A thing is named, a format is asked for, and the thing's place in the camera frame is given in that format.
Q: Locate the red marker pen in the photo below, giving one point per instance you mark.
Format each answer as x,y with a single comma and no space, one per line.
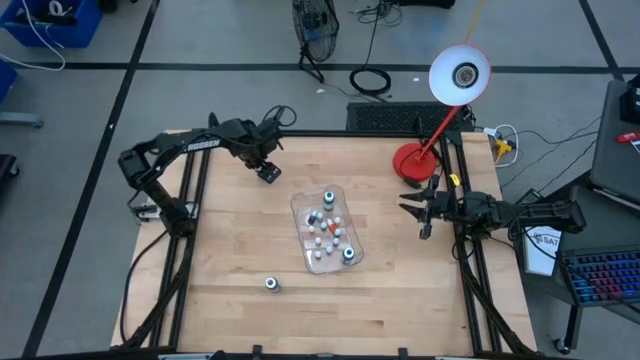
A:
627,137

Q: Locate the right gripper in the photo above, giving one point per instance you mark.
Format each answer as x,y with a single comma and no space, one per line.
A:
440,207

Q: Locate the small violet food coloring bottle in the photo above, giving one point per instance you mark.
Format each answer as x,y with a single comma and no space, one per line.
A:
312,219

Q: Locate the black caster wheel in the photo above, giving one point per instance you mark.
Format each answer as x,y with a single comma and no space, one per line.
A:
562,346

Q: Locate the large green food coloring bottle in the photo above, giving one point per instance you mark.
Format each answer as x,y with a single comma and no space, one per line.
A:
329,199

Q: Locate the blue plastic storage bin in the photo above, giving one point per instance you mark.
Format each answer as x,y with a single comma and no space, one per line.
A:
75,35
6,80

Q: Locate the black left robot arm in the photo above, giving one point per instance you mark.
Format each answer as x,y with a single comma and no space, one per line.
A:
200,145

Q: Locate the grey metal foot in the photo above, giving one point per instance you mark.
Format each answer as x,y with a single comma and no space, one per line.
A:
20,119

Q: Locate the red desk lamp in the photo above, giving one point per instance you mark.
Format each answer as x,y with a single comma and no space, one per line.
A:
460,75

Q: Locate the black power adapter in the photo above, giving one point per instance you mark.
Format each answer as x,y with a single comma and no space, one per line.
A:
530,195

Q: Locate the black aluminium table frame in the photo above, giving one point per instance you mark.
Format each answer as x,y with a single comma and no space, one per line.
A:
350,133

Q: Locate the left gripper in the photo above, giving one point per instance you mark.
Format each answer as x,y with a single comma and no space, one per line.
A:
260,140

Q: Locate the yellow power plug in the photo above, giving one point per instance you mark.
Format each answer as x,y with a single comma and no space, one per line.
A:
502,148

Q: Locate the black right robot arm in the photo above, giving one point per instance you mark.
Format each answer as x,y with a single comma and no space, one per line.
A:
540,215

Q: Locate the black device on cart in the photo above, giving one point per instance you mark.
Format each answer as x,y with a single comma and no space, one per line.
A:
632,100

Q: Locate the backlit keyboard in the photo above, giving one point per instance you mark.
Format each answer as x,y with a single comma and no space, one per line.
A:
600,235

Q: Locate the clear plastic bin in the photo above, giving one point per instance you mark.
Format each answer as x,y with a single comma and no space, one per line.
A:
350,225

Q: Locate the black perforated case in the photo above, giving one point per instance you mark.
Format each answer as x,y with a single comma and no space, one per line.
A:
390,116

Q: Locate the black chair base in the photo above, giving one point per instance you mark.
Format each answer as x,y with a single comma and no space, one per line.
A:
6,167

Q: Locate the white paper sheet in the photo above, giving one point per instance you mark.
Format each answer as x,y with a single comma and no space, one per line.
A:
542,257

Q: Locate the black floor fan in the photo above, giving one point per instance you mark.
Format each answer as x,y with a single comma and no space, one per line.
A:
315,30

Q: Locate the black rolling laptop stand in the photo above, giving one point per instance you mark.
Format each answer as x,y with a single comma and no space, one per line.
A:
550,290

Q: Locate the grey cart top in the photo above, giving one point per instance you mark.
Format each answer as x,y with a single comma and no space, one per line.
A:
615,150

